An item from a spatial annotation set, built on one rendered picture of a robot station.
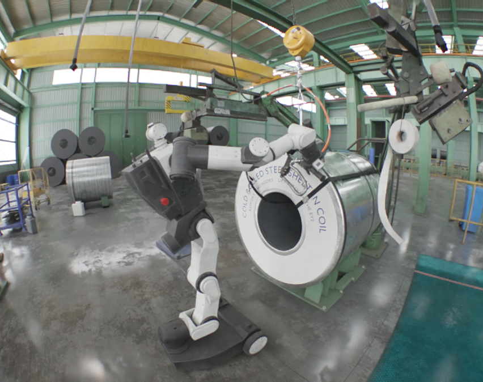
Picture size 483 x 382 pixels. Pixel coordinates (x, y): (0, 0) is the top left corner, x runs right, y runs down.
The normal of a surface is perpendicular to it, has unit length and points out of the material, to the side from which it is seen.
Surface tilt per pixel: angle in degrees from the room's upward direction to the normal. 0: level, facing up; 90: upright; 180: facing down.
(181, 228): 90
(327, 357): 0
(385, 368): 0
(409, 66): 89
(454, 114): 89
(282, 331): 0
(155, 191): 88
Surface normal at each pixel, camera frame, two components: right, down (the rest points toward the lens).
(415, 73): -0.79, 0.11
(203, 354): 0.00, -0.98
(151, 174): 0.68, 0.11
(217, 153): 0.20, -0.26
